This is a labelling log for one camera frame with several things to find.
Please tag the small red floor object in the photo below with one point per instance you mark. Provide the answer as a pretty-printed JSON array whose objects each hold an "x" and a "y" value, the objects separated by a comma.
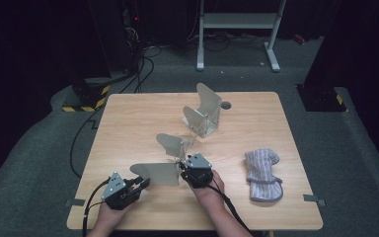
[{"x": 298, "y": 39}]

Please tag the person's left hand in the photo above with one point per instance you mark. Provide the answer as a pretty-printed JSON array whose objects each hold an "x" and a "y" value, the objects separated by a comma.
[{"x": 112, "y": 215}]

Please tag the striped towel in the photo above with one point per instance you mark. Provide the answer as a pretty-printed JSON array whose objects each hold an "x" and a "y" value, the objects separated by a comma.
[{"x": 263, "y": 174}]

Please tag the white metal stand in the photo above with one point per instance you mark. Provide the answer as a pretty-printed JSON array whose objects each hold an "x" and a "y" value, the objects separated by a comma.
[{"x": 240, "y": 20}]

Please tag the expandable metal book rack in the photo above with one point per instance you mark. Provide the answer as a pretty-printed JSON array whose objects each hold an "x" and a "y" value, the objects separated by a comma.
[{"x": 204, "y": 112}]

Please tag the person's right hand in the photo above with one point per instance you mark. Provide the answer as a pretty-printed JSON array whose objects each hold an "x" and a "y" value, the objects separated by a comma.
[{"x": 209, "y": 194}]

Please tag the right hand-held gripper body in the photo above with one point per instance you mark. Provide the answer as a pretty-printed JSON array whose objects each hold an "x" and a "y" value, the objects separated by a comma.
[{"x": 198, "y": 173}]

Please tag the grey tape strip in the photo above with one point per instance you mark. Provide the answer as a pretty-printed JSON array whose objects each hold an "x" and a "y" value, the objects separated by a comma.
[
  {"x": 313, "y": 198},
  {"x": 75, "y": 202}
]

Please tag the grey round table grommet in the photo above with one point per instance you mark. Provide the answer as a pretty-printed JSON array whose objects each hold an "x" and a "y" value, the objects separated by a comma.
[{"x": 227, "y": 105}]

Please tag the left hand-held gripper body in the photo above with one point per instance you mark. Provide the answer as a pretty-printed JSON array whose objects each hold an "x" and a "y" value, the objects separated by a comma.
[{"x": 118, "y": 194}]

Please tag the black hazard-striped base block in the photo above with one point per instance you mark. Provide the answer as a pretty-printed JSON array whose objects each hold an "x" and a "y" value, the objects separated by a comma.
[
  {"x": 322, "y": 97},
  {"x": 90, "y": 95}
]

